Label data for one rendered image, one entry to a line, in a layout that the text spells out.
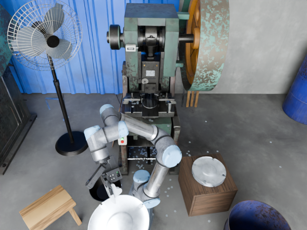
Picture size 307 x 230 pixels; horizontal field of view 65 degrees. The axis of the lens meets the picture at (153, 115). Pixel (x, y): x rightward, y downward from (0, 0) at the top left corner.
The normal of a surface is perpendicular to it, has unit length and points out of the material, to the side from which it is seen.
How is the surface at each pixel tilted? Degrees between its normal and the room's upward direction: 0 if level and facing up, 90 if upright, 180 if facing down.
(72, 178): 0
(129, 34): 90
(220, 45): 74
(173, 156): 82
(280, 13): 90
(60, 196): 0
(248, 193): 0
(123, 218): 56
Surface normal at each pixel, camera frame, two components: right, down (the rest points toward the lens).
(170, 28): 0.04, -0.08
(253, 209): -0.21, 0.60
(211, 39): 0.04, 0.30
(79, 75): 0.04, 0.65
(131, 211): 0.35, 0.07
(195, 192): 0.03, -0.76
